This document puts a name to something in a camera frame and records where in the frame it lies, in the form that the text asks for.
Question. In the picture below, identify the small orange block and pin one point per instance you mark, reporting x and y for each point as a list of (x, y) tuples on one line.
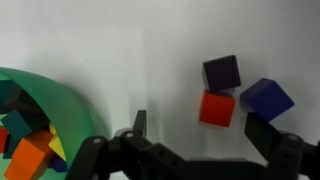
[(217, 108)]

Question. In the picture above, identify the red block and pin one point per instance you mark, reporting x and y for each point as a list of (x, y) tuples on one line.
[(2, 140)]

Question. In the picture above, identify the green bowl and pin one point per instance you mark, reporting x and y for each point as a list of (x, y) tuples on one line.
[(66, 106)]

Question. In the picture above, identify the dark teal block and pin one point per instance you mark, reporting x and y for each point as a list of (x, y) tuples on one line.
[(16, 125)]

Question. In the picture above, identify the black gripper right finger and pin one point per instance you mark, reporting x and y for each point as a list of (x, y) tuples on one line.
[(283, 153)]

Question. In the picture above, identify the black block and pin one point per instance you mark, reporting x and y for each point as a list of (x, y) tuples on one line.
[(23, 100)]

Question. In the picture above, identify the large orange block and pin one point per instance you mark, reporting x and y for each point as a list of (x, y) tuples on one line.
[(30, 155)]

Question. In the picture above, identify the small dark purple block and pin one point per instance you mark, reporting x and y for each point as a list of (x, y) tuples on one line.
[(221, 73)]

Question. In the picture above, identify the small blue block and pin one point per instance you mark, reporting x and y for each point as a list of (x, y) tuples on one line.
[(266, 99)]

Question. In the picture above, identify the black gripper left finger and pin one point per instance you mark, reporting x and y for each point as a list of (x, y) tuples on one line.
[(133, 150)]

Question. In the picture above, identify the dark blue block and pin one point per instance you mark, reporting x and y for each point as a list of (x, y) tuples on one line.
[(59, 165)]

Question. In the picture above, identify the yellow block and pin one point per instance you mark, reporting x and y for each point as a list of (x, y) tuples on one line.
[(57, 144)]

